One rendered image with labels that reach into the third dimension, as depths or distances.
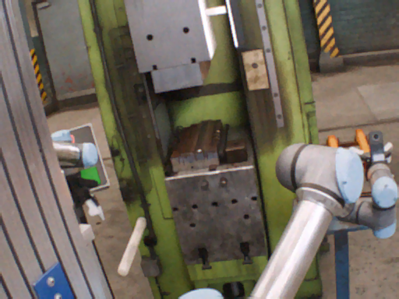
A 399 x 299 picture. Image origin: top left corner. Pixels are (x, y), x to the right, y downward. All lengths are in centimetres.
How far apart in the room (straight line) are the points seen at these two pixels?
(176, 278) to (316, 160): 162
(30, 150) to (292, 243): 55
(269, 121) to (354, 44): 593
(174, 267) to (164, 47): 115
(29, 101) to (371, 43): 746
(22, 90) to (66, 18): 785
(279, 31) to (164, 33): 49
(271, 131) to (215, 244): 56
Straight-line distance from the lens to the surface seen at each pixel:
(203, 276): 228
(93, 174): 201
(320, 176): 103
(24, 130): 79
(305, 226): 101
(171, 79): 197
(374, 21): 800
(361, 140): 190
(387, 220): 141
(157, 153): 223
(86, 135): 206
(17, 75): 79
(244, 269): 225
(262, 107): 212
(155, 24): 194
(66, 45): 870
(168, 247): 245
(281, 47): 208
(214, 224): 212
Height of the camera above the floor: 168
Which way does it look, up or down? 19 degrees down
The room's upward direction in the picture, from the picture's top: 12 degrees counter-clockwise
